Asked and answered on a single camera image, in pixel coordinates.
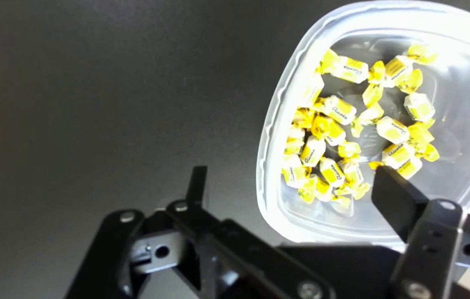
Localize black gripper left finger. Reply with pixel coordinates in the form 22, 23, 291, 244
66, 164, 340, 299

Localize clear plastic bowl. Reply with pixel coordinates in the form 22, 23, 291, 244
255, 0, 470, 246

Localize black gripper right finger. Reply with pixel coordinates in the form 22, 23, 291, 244
371, 164, 470, 299

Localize yellow wrapped candy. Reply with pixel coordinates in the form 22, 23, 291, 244
361, 83, 386, 108
351, 103, 388, 138
316, 48, 371, 85
381, 143, 418, 171
419, 143, 443, 164
311, 113, 350, 148
323, 95, 360, 126
280, 156, 311, 189
408, 121, 438, 149
376, 115, 413, 146
406, 43, 439, 66
403, 91, 438, 125
300, 136, 328, 168
338, 139, 365, 161
318, 156, 348, 188
311, 176, 336, 203
383, 55, 418, 88
341, 158, 366, 184

